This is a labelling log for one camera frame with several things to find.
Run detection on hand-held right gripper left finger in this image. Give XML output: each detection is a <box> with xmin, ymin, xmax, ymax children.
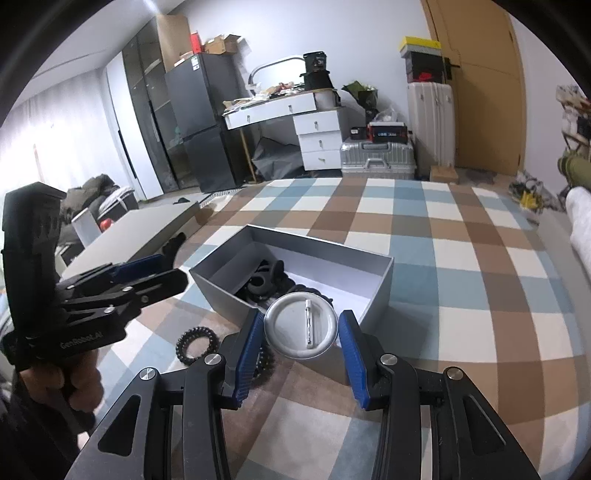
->
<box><xmin>65</xmin><ymin>307</ymin><xmax>266</xmax><ymax>480</ymax></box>

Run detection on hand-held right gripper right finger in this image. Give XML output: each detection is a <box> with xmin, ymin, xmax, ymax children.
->
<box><xmin>337</xmin><ymin>309</ymin><xmax>541</xmax><ymax>480</ymax></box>

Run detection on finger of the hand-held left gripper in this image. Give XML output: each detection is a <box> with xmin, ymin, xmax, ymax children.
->
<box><xmin>62</xmin><ymin>268</ymin><xmax>190</xmax><ymax>320</ymax></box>
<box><xmin>58</xmin><ymin>253</ymin><xmax>178</xmax><ymax>301</ymax></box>

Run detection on black spiral hair tie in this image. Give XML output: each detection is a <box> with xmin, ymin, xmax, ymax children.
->
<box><xmin>249</xmin><ymin>344</ymin><xmax>277</xmax><ymax>384</ymax></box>
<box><xmin>286</xmin><ymin>284</ymin><xmax>334</xmax><ymax>306</ymax></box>
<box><xmin>175</xmin><ymin>325</ymin><xmax>220</xmax><ymax>366</ymax></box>

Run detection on white round pin badge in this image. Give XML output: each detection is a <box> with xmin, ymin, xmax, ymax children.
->
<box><xmin>263</xmin><ymin>292</ymin><xmax>340</xmax><ymax>358</ymax></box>

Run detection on grey cardboard box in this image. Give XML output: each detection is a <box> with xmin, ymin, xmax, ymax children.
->
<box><xmin>188</xmin><ymin>224</ymin><xmax>394</xmax><ymax>386</ymax></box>

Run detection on person's left hand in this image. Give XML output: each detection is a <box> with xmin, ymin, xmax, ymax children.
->
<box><xmin>14</xmin><ymin>348</ymin><xmax>105</xmax><ymax>416</ymax></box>

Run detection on beige bed board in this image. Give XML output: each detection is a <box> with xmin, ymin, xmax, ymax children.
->
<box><xmin>60</xmin><ymin>202</ymin><xmax>209</xmax><ymax>280</ymax></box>

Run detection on black cloth item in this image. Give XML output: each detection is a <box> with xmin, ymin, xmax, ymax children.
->
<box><xmin>164</xmin><ymin>232</ymin><xmax>188</xmax><ymax>259</ymax></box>

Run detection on white bin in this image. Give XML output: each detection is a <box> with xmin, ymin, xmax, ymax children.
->
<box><xmin>71</xmin><ymin>208</ymin><xmax>105</xmax><ymax>247</ymax></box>

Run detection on pile of dark clothes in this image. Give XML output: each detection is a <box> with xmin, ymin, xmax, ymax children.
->
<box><xmin>62</xmin><ymin>174</ymin><xmax>139</xmax><ymax>217</ymax></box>

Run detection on small black hair claw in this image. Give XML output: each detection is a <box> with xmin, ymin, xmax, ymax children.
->
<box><xmin>233</xmin><ymin>258</ymin><xmax>296</xmax><ymax>308</ymax></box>

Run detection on white curtain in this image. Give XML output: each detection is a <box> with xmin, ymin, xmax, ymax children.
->
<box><xmin>0</xmin><ymin>69</ymin><xmax>139</xmax><ymax>222</ymax></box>

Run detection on checkered blanket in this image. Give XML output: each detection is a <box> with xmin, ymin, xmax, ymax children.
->
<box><xmin>92</xmin><ymin>176</ymin><xmax>591</xmax><ymax>480</ymax></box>

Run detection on grey refrigerator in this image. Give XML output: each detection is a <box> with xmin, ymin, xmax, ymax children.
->
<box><xmin>165</xmin><ymin>52</ymin><xmax>250</xmax><ymax>193</ymax></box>

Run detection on glass door cabinet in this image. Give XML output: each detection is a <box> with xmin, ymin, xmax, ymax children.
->
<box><xmin>122</xmin><ymin>18</ymin><xmax>185</xmax><ymax>190</ymax></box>

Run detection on dark cloth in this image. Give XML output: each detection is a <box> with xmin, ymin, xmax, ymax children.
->
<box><xmin>253</xmin><ymin>136</ymin><xmax>305</xmax><ymax>182</ymax></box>

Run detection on silver suitcase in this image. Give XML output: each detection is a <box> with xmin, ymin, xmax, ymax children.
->
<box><xmin>340</xmin><ymin>138</ymin><xmax>415</xmax><ymax>181</ymax></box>

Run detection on desk clutter pile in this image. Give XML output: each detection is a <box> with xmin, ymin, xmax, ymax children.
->
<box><xmin>223</xmin><ymin>80</ymin><xmax>317</xmax><ymax>114</ymax></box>

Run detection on white vanity desk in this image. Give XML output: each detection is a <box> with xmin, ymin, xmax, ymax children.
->
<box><xmin>224</xmin><ymin>90</ymin><xmax>347</xmax><ymax>172</ymax></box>

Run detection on tall cardboard box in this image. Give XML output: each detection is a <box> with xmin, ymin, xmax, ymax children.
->
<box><xmin>157</xmin><ymin>14</ymin><xmax>192</xmax><ymax>72</ymax></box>

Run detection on open cardboard boxes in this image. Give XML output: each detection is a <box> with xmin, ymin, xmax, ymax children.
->
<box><xmin>203</xmin><ymin>33</ymin><xmax>245</xmax><ymax>56</ymax></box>

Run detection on arched desk mirror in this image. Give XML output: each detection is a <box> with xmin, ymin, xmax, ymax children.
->
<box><xmin>248</xmin><ymin>56</ymin><xmax>305</xmax><ymax>93</ymax></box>

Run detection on white ribbed container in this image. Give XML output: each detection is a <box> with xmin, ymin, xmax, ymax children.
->
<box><xmin>315</xmin><ymin>89</ymin><xmax>340</xmax><ymax>112</ymax></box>

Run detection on white suitcase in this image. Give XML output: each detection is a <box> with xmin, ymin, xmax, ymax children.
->
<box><xmin>406</xmin><ymin>80</ymin><xmax>458</xmax><ymax>168</ymax></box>

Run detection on black wrapped flower bouquet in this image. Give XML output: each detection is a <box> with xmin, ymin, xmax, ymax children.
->
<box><xmin>342</xmin><ymin>80</ymin><xmax>379</xmax><ymax>121</ymax></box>

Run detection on white folded blanket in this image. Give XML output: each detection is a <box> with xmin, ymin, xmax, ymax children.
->
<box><xmin>566</xmin><ymin>186</ymin><xmax>591</xmax><ymax>268</ymax></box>

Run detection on green rolled mat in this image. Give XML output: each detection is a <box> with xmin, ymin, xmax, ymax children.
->
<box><xmin>557</xmin><ymin>154</ymin><xmax>591</xmax><ymax>190</ymax></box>

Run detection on black and red shoe box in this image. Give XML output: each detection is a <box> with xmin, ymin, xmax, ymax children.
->
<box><xmin>404</xmin><ymin>55</ymin><xmax>451</xmax><ymax>84</ymax></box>

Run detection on wooden door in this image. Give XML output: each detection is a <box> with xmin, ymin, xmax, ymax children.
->
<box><xmin>422</xmin><ymin>0</ymin><xmax>527</xmax><ymax>176</ymax></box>

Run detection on yellow shoe box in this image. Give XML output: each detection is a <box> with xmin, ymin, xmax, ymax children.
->
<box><xmin>399</xmin><ymin>36</ymin><xmax>441</xmax><ymax>51</ymax></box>

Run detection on shoe rack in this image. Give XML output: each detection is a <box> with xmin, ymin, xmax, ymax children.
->
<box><xmin>554</xmin><ymin>84</ymin><xmax>591</xmax><ymax>155</ymax></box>

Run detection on yellow and black cable pile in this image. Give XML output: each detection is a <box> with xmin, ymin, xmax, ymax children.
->
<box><xmin>509</xmin><ymin>171</ymin><xmax>555</xmax><ymax>215</ymax></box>

